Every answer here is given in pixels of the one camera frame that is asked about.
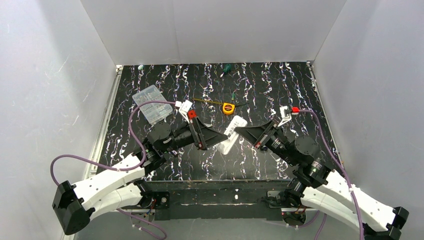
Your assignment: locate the white remote control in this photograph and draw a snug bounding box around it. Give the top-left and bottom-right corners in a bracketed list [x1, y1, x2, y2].
[216, 115, 248, 155]

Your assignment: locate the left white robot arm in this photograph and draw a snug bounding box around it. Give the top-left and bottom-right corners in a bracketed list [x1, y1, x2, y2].
[52, 117, 228, 235]

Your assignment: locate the yellow tape measure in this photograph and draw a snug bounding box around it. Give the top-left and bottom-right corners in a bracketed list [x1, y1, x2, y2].
[222, 102, 236, 115]

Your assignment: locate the clear plastic screw box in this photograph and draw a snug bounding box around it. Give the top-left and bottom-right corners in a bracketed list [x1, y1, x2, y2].
[132, 85, 174, 126]

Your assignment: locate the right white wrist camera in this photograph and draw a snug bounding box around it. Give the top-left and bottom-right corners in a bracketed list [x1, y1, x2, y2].
[278, 106, 300, 127]

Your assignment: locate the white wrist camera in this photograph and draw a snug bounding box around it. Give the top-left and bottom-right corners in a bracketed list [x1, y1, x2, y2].
[278, 106, 300, 127]
[174, 100, 193, 123]

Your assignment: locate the red handled adjustable wrench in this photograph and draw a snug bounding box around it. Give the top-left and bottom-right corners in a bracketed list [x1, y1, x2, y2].
[186, 109, 197, 120]

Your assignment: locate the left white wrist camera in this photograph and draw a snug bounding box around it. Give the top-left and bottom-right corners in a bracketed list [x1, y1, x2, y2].
[174, 100, 193, 123]

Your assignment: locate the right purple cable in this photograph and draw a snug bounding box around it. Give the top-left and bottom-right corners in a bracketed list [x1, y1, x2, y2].
[298, 109, 365, 240]

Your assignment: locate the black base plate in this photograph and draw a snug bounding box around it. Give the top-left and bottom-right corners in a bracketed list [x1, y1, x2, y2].
[126, 180, 310, 224]

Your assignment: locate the green handled screwdriver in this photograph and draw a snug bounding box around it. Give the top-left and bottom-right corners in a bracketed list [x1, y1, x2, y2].
[220, 63, 232, 78]

